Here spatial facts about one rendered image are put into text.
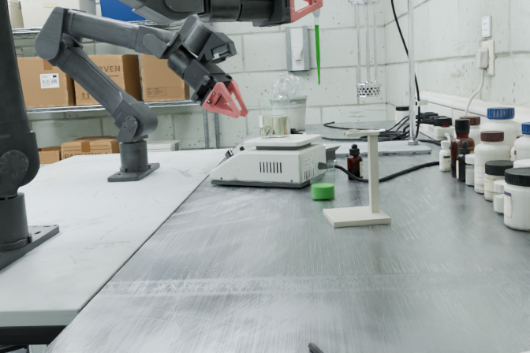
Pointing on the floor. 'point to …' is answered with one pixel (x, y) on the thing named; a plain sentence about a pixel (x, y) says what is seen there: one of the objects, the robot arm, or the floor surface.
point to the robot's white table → (88, 235)
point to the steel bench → (320, 270)
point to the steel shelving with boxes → (69, 98)
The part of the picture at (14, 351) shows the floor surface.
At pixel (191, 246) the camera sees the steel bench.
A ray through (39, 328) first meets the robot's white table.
